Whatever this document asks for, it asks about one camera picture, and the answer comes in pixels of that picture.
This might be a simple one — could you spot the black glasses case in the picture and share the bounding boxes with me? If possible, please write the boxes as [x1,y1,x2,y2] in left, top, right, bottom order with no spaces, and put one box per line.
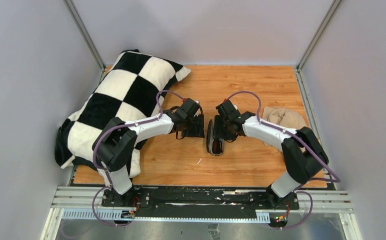
[206,115,225,155]

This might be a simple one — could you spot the dark sunglasses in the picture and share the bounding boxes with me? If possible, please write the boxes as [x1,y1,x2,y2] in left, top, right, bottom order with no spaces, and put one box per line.
[210,139,224,156]

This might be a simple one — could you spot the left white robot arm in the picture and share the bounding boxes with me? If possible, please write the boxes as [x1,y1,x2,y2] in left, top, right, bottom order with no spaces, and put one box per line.
[92,98,204,207]

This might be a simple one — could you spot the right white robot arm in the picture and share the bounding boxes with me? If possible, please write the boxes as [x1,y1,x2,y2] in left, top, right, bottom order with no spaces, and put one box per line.
[216,100,329,209]

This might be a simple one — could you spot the beige crumpled cloth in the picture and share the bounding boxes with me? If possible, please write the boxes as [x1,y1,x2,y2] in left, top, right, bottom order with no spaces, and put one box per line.
[262,106,313,153]

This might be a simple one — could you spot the black white checkered pillow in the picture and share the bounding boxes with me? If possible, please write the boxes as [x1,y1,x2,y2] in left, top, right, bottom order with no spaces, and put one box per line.
[55,49,191,170]

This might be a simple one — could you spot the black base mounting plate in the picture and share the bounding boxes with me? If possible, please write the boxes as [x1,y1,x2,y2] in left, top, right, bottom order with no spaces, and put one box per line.
[101,186,299,220]

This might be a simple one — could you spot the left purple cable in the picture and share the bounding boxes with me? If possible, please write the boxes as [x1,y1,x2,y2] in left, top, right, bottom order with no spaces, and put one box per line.
[91,90,187,227]

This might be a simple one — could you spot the purple cable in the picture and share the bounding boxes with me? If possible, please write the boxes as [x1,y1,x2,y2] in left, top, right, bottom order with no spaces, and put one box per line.
[224,90,341,184]
[91,90,187,227]

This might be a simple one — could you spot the right aluminium frame post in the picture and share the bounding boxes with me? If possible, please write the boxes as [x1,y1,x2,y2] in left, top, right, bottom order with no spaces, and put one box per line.
[297,0,342,70]

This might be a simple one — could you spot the aluminium frame post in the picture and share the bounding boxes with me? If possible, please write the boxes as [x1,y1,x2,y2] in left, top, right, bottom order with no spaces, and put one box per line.
[297,0,342,70]
[63,0,106,72]

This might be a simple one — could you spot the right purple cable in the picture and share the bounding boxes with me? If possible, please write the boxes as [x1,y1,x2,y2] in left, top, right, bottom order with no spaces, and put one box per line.
[224,90,341,184]

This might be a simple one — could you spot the left aluminium frame post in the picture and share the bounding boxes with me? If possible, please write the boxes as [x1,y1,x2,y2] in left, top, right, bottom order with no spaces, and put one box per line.
[63,0,106,72]

